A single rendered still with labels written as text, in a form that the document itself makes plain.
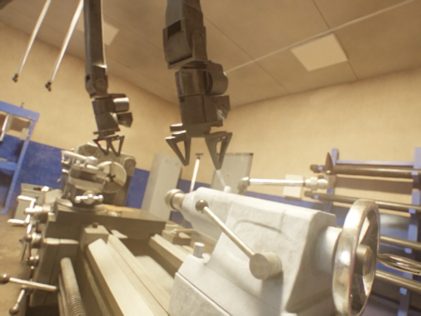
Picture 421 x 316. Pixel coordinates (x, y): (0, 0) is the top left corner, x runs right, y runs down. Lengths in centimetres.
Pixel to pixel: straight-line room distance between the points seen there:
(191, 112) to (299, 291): 39
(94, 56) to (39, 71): 472
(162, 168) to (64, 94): 274
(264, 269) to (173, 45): 44
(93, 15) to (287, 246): 87
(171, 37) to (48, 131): 492
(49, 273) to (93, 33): 96
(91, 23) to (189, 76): 52
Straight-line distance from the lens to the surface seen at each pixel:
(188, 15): 45
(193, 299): 54
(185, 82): 42
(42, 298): 120
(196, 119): 42
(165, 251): 111
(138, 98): 581
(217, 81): 47
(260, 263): 41
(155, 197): 535
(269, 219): 47
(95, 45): 85
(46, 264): 113
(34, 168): 527
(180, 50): 44
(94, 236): 102
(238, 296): 47
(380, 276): 306
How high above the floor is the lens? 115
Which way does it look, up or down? 8 degrees up
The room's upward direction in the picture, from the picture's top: 13 degrees clockwise
